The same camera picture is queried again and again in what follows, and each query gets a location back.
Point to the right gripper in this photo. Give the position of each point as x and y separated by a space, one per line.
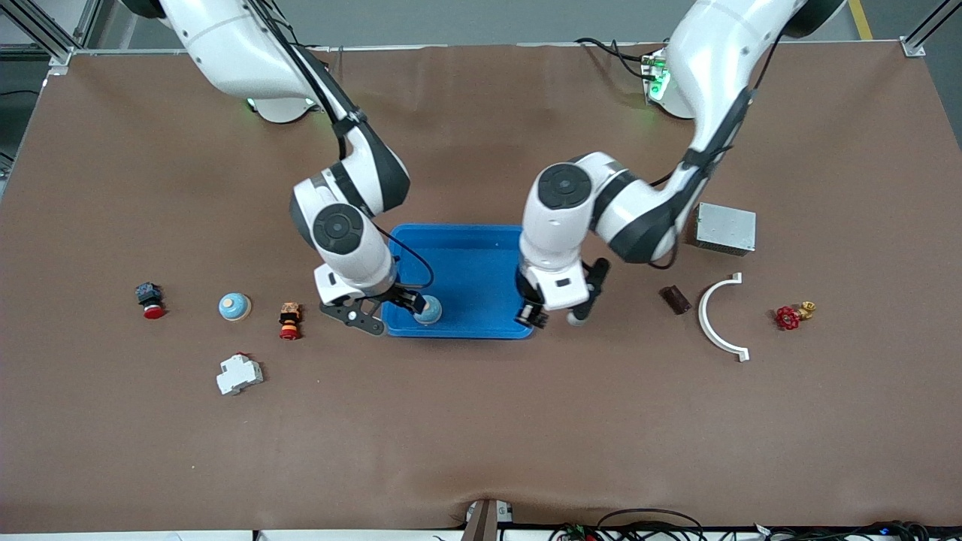
400 297

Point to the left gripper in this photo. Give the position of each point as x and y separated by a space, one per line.
524 290

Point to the scuffed light blue call bell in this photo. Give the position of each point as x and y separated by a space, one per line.
431 314

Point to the brown capacitor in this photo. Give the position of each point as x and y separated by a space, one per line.
675 299

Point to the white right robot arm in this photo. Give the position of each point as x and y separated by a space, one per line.
225 45

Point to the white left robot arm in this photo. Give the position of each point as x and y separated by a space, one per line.
714 60

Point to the blue plastic tray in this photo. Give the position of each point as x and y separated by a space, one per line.
473 278

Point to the brown table cover sheet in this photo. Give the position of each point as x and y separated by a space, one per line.
481 421

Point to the white circuit breaker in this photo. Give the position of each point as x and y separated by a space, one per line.
239 376

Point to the grey metal box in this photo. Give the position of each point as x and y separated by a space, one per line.
725 228

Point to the red handwheel brass valve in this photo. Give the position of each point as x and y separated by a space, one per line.
788 318

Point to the red mushroom button blue base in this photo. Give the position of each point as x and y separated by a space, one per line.
152 309

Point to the red button orange switch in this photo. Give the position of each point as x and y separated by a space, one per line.
289 319

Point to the white curved plastic bracket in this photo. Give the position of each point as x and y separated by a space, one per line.
703 315

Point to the grey table clamp mount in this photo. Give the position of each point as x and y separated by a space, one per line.
485 522

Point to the aluminium frame profile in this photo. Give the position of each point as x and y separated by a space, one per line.
913 46
60 60

